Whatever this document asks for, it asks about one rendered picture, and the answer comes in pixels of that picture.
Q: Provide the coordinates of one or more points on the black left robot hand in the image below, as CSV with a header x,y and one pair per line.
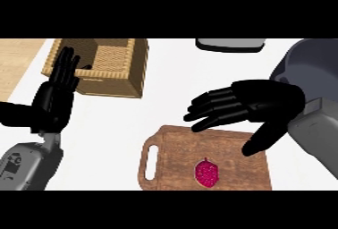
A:
x,y
52,101

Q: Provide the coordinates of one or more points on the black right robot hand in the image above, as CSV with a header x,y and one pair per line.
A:
x,y
269,101

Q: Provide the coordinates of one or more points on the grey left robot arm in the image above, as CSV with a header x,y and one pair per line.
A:
x,y
27,167

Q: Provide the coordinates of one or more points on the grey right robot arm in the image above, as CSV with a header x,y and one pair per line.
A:
x,y
316,134

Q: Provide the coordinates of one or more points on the pale wooden board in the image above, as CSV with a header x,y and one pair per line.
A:
x,y
15,62

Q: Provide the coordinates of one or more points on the brown wooden cutting board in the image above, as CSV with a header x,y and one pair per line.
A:
x,y
176,155

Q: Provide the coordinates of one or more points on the square wicker basket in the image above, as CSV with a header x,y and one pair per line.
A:
x,y
114,77

